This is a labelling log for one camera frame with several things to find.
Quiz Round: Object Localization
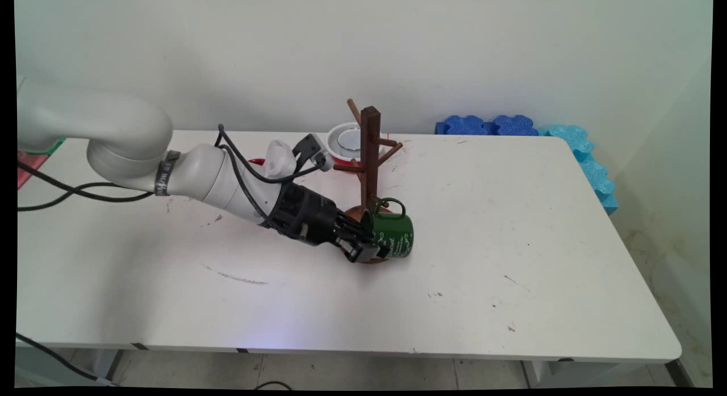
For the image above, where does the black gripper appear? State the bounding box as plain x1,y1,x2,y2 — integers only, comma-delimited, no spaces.
261,182,390,264

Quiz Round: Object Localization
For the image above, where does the green enamel mug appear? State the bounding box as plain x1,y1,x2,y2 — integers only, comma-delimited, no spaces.
361,197,415,259

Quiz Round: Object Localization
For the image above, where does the red bowl white inside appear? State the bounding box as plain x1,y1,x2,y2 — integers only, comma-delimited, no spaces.
327,122,394,167

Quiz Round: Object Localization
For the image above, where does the dark wooden mug tree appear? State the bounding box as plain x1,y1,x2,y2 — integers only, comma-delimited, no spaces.
332,99,405,265

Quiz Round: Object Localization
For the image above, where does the dark blue foam mat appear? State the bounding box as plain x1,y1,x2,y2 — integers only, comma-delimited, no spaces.
491,115,539,137
434,115,494,136

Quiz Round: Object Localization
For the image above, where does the light blue foam mat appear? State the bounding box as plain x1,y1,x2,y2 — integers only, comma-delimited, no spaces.
540,124,619,216

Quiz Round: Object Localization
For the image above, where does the grey table leg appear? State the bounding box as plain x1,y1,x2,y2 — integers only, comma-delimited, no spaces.
16,346,123,388

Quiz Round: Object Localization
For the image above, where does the green foam mat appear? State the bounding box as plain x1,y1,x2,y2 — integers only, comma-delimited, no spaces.
26,137,66,156

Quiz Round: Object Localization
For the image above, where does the red foam mat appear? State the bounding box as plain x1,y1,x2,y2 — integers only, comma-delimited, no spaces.
17,151,49,190

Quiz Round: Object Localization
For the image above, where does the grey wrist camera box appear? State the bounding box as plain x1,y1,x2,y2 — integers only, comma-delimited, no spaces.
292,133,335,173

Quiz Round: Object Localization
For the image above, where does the black camera cable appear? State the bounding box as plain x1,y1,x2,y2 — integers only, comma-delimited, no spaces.
214,124,322,184

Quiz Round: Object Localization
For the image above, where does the grey strap with print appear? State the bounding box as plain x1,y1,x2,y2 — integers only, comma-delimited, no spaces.
154,150,182,197

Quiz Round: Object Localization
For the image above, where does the long black floor cable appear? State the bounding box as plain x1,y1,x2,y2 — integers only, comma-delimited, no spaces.
16,332,118,386

